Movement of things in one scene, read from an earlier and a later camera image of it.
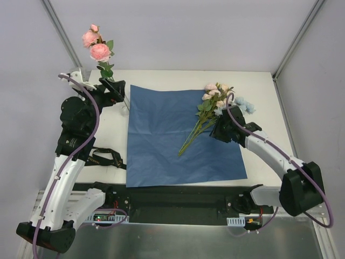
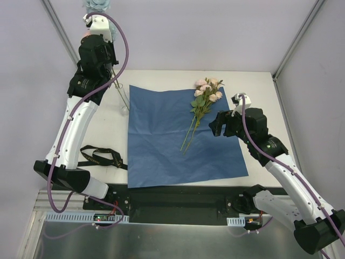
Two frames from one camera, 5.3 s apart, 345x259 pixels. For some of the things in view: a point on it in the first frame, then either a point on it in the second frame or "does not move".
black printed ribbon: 116,161 does not move
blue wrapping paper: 159,120 does not move
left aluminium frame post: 67,42 does not move
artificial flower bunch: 214,101 -> 207,91
